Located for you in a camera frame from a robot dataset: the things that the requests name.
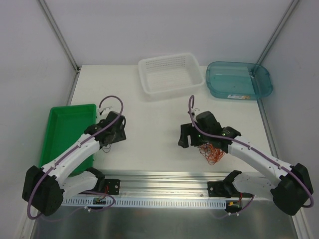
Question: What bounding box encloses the orange wire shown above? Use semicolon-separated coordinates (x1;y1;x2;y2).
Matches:
198;142;227;165

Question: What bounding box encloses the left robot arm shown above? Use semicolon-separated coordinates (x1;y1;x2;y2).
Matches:
22;111;126;220

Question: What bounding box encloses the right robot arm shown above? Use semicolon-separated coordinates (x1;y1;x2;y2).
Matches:
178;111;315;216

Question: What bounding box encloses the green plastic tray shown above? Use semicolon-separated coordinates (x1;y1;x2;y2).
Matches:
39;104;96;167

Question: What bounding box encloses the white perforated basket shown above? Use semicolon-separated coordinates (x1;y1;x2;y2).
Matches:
138;53;205;100

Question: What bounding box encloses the teal transparent container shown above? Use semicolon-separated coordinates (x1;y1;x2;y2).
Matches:
205;61;273;100

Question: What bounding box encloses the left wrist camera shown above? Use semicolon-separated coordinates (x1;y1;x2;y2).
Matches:
97;107;113;116

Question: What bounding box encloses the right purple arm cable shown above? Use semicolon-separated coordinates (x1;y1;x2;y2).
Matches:
188;95;314;219

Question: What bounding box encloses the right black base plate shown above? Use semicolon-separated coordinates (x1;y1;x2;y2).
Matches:
207;181;253;198

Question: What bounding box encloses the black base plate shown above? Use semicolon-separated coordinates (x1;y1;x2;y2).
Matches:
102;179;121;196
207;181;253;198

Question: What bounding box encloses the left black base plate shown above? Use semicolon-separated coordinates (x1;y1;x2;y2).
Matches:
102;179;121;196

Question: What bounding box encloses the aluminium mounting rail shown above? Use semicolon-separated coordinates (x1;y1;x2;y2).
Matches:
30;170;299;201

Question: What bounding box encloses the white slotted cable duct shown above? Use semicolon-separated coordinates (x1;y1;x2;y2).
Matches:
62;196;226;210

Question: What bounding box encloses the left aluminium frame post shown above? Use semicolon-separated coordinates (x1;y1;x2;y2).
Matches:
36;0;80;72

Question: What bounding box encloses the aluminium frame post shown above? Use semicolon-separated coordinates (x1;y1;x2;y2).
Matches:
256;0;301;65
36;0;80;72

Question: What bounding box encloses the right aluminium frame post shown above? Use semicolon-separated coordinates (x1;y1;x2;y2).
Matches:
256;0;301;65

